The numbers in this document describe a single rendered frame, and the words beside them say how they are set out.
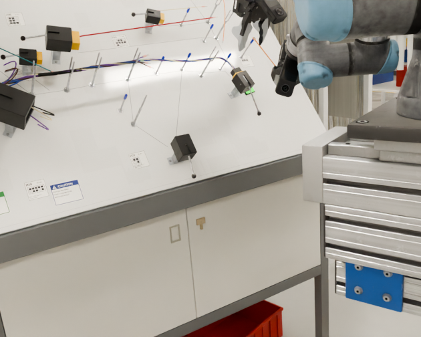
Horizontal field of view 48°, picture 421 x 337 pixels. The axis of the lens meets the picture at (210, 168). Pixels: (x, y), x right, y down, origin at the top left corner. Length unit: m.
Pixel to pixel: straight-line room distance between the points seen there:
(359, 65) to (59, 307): 0.97
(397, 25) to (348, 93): 1.96
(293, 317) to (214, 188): 1.04
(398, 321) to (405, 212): 1.64
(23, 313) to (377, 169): 0.98
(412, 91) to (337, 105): 1.98
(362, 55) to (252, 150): 0.54
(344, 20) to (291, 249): 1.22
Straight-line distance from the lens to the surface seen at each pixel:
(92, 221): 1.26
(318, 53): 1.11
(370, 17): 0.62
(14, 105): 1.21
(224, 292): 1.62
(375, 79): 4.78
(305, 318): 2.28
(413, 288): 0.80
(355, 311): 2.35
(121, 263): 1.38
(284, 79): 1.28
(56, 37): 1.39
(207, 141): 1.46
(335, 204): 0.73
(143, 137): 1.39
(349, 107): 2.60
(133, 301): 1.45
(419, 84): 0.66
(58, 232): 1.24
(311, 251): 1.82
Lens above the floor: 1.29
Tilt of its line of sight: 17 degrees down
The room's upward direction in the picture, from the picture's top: 5 degrees counter-clockwise
